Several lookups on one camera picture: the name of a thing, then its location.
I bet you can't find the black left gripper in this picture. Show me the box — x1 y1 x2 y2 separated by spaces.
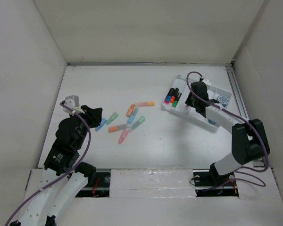
70 105 102 149

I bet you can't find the blue paint jar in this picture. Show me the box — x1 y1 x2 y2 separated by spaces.
217 95 229 107
208 119 217 125

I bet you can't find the black highlighter orange cap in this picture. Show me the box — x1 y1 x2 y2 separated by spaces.
170 88 179 103

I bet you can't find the black highlighter green cap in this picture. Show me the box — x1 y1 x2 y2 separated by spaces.
172 92 182 108

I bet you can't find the black highlighter blue cap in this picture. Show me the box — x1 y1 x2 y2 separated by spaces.
166 88 174 101

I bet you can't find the pastel green long marker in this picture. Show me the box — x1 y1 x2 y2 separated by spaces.
129 116 146 132

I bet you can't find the clear marker yellow cap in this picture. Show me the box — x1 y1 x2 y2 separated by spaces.
136 101 155 107

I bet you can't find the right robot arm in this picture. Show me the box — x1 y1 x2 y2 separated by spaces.
185 81 270 190

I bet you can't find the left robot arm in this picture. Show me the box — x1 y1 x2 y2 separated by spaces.
5 101 103 226

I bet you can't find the pastel blue short marker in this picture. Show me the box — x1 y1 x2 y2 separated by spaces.
95 118 107 131

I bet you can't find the pastel green short marker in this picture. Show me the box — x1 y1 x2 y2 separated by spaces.
106 112 118 125

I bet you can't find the clear marker orange cap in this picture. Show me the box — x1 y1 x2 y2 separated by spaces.
108 123 129 133

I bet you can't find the white compartment organizer tray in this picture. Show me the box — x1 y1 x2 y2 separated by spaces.
162 75 232 132

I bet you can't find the pastel pink marker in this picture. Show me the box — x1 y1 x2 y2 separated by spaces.
118 129 129 144

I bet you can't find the pastel light blue marker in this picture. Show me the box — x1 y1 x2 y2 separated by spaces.
127 106 139 124

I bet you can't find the orange short marker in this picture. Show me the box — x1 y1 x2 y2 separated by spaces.
126 104 135 117

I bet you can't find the white foam block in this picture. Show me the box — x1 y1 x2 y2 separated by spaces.
109 169 196 198

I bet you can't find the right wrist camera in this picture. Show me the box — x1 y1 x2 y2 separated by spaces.
202 78 212 87

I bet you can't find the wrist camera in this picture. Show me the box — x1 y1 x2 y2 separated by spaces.
202 78 212 87
62 95 83 115

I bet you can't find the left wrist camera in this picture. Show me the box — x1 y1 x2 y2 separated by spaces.
62 95 83 115

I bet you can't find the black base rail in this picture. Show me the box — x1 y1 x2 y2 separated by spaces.
76 169 111 198

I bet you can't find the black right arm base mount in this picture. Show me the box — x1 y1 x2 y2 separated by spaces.
190 170 239 197

